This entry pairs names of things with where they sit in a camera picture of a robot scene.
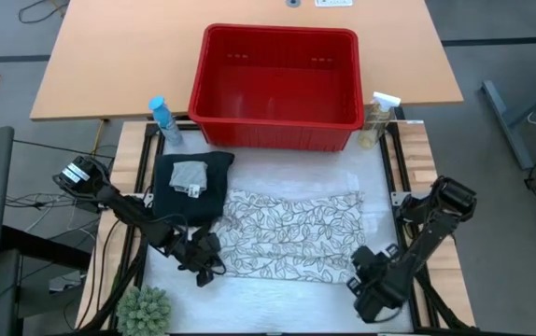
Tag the blue denim jeans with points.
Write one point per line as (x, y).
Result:
(212, 196)

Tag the black aluminium table frame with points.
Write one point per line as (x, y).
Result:
(143, 158)

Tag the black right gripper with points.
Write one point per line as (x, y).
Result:
(380, 275)

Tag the black desk frame beam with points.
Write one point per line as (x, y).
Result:
(39, 245)

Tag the wooden table base board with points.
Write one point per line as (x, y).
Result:
(125, 149)

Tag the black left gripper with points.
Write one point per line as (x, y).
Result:
(195, 254)

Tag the white desk power outlet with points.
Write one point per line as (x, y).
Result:
(333, 3)

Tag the orange wooden desk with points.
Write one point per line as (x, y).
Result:
(109, 56)

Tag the white grey patterned garment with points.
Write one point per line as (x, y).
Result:
(296, 233)

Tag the grey metal desk leg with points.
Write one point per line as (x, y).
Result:
(506, 121)

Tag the blue air freshener spray bottle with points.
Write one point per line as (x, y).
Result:
(165, 119)

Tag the red plastic laundry bin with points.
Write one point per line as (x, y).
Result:
(272, 93)

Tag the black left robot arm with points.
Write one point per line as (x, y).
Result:
(128, 207)

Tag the green succulent plant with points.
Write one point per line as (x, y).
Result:
(144, 310)

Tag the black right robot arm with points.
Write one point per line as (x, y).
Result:
(436, 224)

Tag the clear spray bottle white trigger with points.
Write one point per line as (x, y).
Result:
(373, 130)

